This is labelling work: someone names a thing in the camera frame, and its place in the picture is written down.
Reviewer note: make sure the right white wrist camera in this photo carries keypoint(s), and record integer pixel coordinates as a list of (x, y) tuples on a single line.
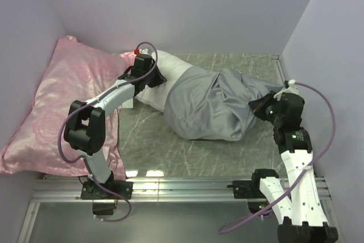
[(289, 87)]

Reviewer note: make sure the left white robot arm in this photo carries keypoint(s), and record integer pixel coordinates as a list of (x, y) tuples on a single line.
[(82, 134)]

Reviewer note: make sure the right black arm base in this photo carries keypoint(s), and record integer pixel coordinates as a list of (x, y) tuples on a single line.
[(244, 189)]

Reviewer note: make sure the grey marble mat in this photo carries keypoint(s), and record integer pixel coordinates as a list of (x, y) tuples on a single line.
[(149, 147)]

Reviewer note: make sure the white pillow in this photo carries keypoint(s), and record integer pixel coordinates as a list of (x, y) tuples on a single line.
[(172, 68)]

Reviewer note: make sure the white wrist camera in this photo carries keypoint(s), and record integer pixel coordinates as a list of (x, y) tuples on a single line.
[(289, 87), (145, 51)]

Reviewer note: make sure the pink satin rose pillow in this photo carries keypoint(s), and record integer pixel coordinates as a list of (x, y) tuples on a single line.
[(75, 72)]

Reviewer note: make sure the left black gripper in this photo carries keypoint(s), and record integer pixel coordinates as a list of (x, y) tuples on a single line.
[(159, 80)]

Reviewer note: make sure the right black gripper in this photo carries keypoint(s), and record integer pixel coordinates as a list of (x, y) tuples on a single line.
[(258, 105)]

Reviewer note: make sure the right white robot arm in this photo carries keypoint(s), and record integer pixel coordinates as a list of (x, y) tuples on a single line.
[(298, 209)]

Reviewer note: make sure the grey pillowcase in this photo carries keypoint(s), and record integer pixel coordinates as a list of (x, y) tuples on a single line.
[(211, 105)]

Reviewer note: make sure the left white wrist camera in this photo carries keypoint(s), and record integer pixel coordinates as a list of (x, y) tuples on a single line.
[(145, 51)]

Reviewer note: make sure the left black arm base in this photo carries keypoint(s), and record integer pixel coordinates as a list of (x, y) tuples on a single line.
[(105, 197)]

